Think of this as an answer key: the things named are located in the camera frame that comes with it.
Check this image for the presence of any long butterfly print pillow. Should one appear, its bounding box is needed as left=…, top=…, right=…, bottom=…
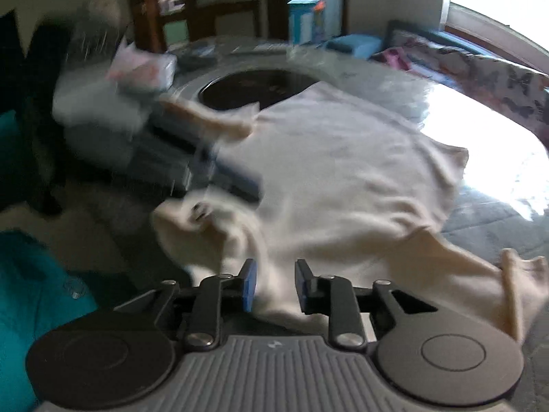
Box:
left=389, top=29, right=548, bottom=144

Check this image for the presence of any quilted grey table cover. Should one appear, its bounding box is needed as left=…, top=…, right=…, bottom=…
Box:
left=171, top=35, right=549, bottom=412

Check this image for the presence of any wooden shelf cabinet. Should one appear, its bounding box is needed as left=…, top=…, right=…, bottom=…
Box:
left=128, top=0, right=264, bottom=52

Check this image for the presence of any grey remote control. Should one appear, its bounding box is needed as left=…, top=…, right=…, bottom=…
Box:
left=230, top=43, right=291, bottom=56

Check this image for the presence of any blue white cabinet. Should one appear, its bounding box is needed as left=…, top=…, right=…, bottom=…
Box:
left=288, top=0, right=325, bottom=45

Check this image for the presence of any blue sofa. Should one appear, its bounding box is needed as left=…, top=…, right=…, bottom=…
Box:
left=321, top=19, right=549, bottom=95

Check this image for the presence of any pink cloth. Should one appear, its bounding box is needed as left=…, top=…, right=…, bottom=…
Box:
left=371, top=47, right=412, bottom=72

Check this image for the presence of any round black induction cooktop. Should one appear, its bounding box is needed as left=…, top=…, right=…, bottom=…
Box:
left=198, top=70, right=318, bottom=112

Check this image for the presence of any teal sleeve left forearm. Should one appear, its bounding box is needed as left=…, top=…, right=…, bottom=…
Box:
left=1, top=230, right=97, bottom=411

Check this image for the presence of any cream knit garment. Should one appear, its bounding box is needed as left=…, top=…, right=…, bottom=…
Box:
left=151, top=82, right=548, bottom=342

